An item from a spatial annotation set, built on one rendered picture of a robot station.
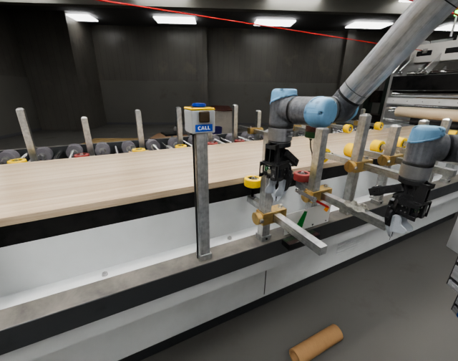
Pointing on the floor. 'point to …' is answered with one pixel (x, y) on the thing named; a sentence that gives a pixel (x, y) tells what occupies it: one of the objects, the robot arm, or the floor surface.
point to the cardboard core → (316, 344)
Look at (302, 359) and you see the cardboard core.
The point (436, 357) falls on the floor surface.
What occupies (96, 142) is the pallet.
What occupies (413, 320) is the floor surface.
